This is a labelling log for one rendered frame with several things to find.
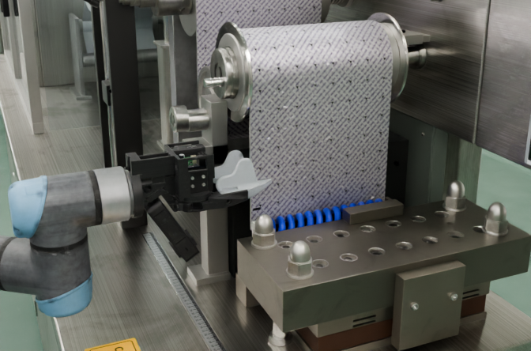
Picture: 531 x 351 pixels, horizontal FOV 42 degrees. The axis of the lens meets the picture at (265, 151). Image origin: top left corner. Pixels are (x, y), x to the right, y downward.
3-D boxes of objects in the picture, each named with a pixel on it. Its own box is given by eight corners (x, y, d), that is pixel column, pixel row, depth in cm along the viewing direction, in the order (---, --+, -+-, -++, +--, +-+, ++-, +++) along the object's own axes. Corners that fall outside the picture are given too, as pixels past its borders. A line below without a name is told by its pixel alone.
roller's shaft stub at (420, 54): (374, 69, 115) (376, 43, 113) (410, 66, 117) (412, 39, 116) (389, 74, 111) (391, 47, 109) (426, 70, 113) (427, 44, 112)
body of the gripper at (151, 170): (220, 154, 95) (132, 167, 90) (220, 212, 97) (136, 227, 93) (202, 138, 101) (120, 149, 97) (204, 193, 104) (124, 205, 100)
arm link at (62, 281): (35, 285, 102) (26, 217, 98) (104, 295, 99) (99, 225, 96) (3, 314, 95) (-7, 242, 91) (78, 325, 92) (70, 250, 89)
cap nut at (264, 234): (247, 240, 99) (246, 211, 98) (270, 235, 100) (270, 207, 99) (257, 251, 96) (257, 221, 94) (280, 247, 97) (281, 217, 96)
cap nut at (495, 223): (476, 228, 103) (480, 199, 102) (496, 224, 104) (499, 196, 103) (493, 237, 100) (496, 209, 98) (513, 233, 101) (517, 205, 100)
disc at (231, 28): (215, 107, 111) (213, 15, 106) (218, 107, 111) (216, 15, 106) (250, 134, 98) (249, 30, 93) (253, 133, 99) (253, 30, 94)
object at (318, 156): (250, 229, 105) (249, 111, 99) (382, 205, 114) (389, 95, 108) (251, 230, 105) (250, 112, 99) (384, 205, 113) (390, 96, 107)
